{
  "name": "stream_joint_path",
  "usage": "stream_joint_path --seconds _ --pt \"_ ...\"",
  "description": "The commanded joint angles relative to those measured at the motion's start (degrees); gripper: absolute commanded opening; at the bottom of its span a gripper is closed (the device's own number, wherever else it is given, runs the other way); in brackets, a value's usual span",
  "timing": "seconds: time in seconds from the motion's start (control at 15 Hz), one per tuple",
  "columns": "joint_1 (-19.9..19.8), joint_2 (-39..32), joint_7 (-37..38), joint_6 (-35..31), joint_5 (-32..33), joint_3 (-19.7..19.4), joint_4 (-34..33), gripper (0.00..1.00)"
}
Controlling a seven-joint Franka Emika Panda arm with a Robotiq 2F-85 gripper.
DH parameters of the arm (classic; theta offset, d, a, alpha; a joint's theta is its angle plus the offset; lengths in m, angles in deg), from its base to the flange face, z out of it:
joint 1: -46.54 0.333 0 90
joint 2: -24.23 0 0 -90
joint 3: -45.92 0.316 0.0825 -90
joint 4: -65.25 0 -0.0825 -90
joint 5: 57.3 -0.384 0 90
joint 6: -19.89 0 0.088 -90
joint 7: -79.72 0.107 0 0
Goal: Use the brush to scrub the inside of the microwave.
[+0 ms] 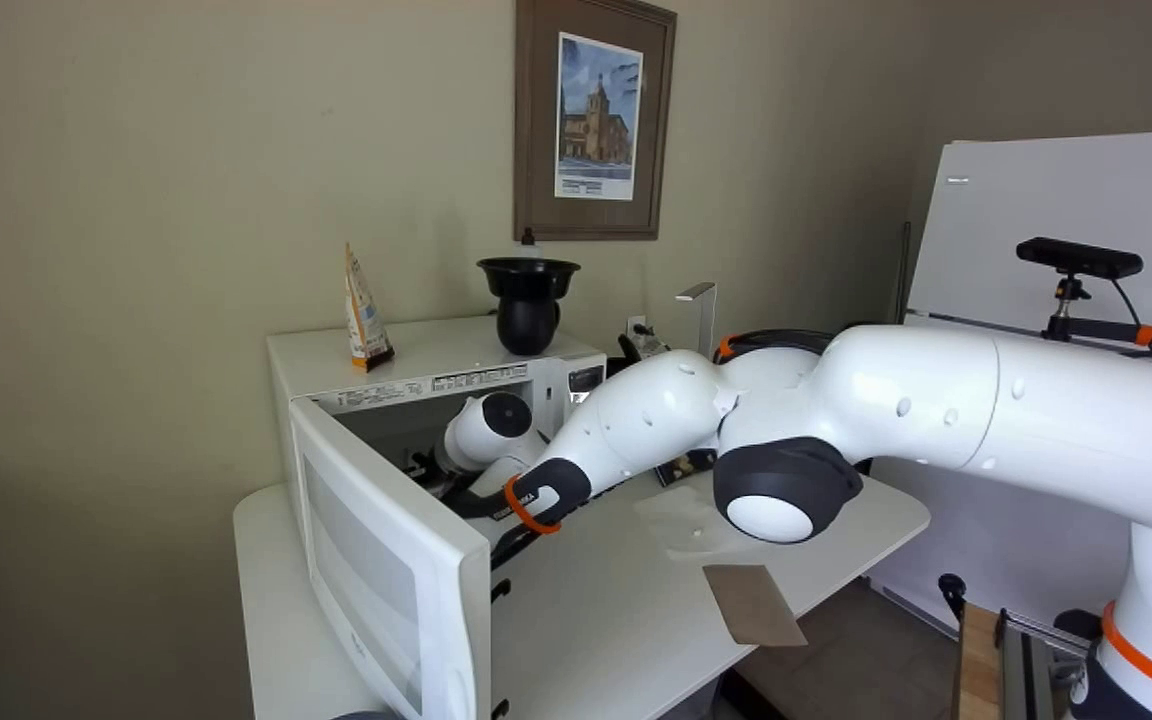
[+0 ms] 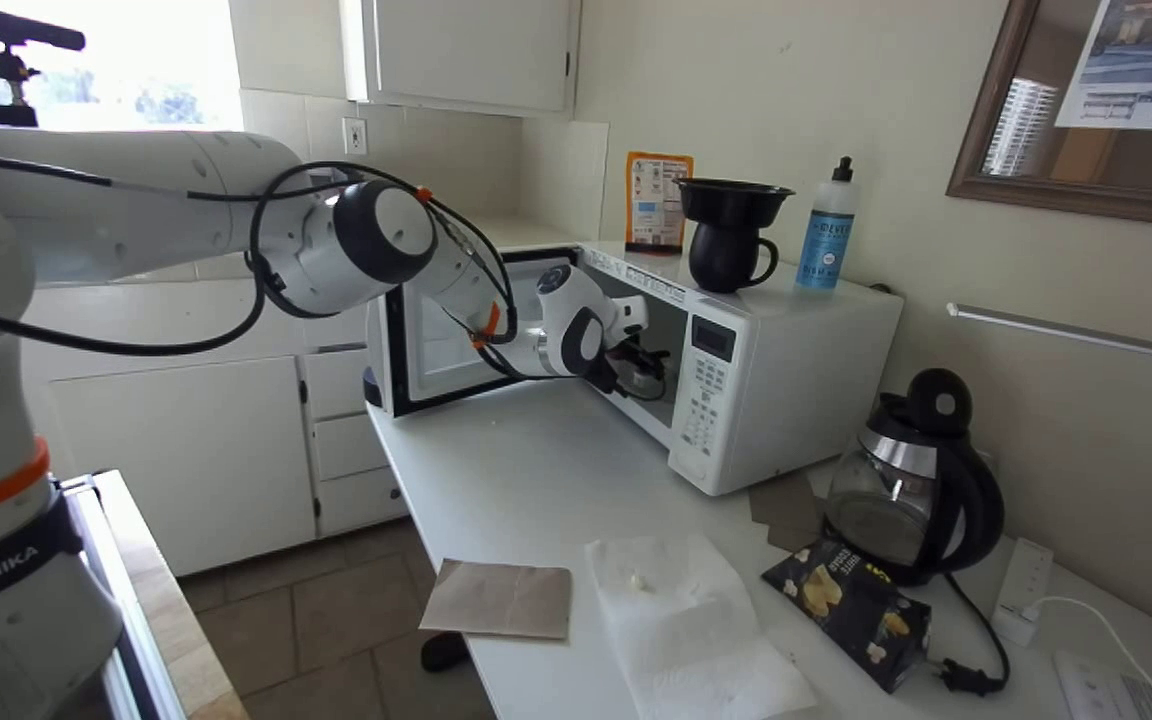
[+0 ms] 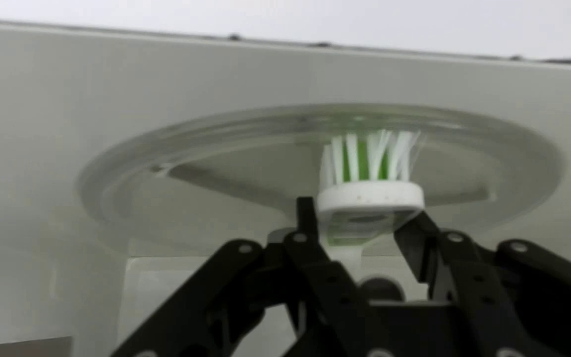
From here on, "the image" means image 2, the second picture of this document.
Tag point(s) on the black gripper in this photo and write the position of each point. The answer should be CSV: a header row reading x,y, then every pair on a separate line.
x,y
620,364

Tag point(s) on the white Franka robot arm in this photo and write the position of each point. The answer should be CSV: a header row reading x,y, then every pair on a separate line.
x,y
139,203

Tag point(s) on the white microwave oven body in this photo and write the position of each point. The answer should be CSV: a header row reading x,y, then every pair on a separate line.
x,y
789,374

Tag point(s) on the white microwave door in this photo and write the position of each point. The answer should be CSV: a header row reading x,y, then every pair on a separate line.
x,y
428,352

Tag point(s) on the black mug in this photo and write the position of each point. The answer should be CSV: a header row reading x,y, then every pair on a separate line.
x,y
721,256

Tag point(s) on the orange standing card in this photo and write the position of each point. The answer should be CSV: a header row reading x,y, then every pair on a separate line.
x,y
657,203

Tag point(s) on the black coffee dripper funnel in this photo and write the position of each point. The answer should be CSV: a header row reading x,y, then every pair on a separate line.
x,y
734,203

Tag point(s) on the blue soap bottle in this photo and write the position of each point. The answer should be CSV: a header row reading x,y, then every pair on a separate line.
x,y
827,234

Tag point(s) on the clear plastic bag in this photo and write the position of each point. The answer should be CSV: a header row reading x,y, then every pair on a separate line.
x,y
688,627

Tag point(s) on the brown cloth on counter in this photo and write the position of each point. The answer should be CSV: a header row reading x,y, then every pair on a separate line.
x,y
498,603

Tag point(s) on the black glass electric kettle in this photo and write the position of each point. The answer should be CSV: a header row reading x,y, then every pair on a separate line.
x,y
916,484

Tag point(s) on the black snack packet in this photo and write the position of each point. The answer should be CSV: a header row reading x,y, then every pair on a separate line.
x,y
850,610

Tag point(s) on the black table caster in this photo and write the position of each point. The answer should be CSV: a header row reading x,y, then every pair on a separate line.
x,y
441,652

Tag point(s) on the brown framed cork board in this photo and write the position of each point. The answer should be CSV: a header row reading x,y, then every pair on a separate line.
x,y
1000,184

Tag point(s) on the white power adapter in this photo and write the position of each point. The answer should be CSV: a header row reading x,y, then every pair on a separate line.
x,y
1024,579

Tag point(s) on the white paper sheet pinned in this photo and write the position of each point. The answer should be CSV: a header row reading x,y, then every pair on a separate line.
x,y
1017,127

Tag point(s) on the white base cabinet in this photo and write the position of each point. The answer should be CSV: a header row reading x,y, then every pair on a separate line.
x,y
176,441

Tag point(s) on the wooden robot stand top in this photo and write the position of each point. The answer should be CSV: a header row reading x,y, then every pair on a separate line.
x,y
160,603

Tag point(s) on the white power strip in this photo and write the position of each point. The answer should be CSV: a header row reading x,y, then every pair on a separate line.
x,y
1108,690

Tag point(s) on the building print poster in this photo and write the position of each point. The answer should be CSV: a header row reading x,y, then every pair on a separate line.
x,y
1141,64

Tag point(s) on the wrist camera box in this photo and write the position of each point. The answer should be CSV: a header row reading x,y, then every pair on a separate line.
x,y
629,314

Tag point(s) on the white wall outlet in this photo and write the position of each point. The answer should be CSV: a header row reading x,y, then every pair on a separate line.
x,y
354,138

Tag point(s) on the white wall rail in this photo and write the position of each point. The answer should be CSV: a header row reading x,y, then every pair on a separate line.
x,y
1069,328

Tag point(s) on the black camera on tripod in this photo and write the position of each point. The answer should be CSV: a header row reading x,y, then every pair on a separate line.
x,y
11,27

